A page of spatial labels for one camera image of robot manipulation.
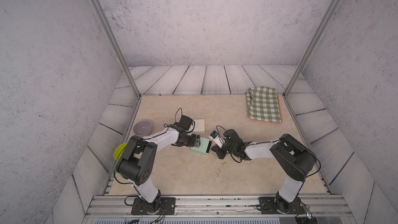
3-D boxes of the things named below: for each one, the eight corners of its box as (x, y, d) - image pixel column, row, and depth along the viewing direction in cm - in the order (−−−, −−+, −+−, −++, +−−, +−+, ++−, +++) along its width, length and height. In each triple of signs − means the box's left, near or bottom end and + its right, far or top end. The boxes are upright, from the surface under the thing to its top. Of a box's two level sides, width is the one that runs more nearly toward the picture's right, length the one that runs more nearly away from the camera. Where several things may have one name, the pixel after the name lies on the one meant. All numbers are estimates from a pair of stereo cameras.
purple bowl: (134, 136, 101) (131, 131, 96) (138, 125, 106) (135, 120, 102) (152, 136, 101) (149, 131, 96) (154, 125, 106) (152, 119, 101)
